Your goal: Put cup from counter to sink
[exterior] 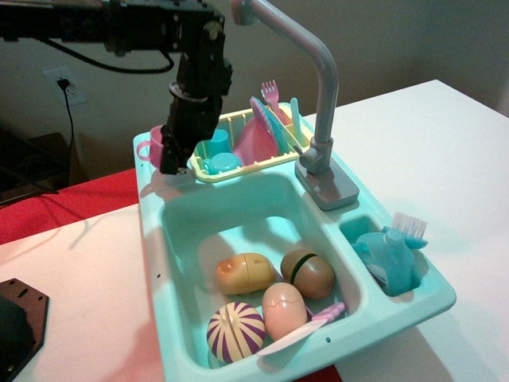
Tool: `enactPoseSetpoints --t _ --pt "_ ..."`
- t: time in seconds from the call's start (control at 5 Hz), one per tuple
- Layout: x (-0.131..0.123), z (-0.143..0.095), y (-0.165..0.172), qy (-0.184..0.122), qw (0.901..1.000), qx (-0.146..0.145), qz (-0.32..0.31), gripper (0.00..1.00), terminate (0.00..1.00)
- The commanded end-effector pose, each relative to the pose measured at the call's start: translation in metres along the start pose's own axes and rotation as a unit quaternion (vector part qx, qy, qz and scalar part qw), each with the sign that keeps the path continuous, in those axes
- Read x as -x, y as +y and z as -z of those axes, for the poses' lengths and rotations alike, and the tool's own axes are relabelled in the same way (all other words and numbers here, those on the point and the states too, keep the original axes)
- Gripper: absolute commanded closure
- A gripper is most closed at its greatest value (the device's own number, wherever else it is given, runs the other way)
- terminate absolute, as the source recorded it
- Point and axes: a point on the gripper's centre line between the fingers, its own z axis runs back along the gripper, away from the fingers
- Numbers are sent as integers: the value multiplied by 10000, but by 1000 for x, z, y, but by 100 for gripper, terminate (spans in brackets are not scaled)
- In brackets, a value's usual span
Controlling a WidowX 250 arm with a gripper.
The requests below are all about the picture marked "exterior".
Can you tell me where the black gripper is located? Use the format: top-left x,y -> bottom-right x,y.
159,85 -> 223,175

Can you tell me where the pink toy cup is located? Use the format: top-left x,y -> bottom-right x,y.
136,125 -> 163,169

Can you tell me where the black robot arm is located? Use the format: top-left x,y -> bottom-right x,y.
1,1 -> 232,175

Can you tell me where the lying blue toy cup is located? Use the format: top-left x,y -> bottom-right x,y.
204,153 -> 242,175

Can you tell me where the teal toy sink unit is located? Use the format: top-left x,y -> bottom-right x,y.
133,133 -> 456,381

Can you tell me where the yellow dish drying rack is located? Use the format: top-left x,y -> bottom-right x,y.
189,103 -> 313,183

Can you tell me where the pink toy plate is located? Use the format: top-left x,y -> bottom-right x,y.
233,118 -> 278,166

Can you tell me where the teal toy plate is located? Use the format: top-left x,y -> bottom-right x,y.
250,96 -> 287,154

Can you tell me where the pink toy fork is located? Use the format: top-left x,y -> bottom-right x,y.
261,80 -> 286,125

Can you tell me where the light blue toy knife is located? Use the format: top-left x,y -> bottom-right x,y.
289,97 -> 302,140

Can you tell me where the yellow toy potato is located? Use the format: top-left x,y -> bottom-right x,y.
216,252 -> 275,294

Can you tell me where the grey toy faucet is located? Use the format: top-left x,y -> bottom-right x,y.
230,1 -> 359,211

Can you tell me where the red cloth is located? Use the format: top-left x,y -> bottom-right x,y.
1,170 -> 138,244

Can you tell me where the purple striped toy onion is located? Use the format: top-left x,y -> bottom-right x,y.
206,302 -> 266,364

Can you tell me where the brown toy kiwi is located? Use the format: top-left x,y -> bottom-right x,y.
280,249 -> 336,300

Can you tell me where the pink toy egg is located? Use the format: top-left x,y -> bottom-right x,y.
262,283 -> 308,341

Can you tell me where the white toy knife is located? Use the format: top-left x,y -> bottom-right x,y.
256,319 -> 328,357

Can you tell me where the blue toy soap bottle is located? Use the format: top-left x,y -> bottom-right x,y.
352,228 -> 427,297

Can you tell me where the blue dish brush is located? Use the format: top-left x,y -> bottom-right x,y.
382,212 -> 428,250

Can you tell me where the white wall outlet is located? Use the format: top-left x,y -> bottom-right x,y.
43,66 -> 87,107

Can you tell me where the black power cord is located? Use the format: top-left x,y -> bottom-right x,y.
55,77 -> 76,176

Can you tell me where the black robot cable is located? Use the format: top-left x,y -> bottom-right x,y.
43,37 -> 175,75

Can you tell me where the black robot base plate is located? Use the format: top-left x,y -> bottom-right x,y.
1,278 -> 49,381

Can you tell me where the pink toy utensil handle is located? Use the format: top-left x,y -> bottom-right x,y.
311,302 -> 346,323

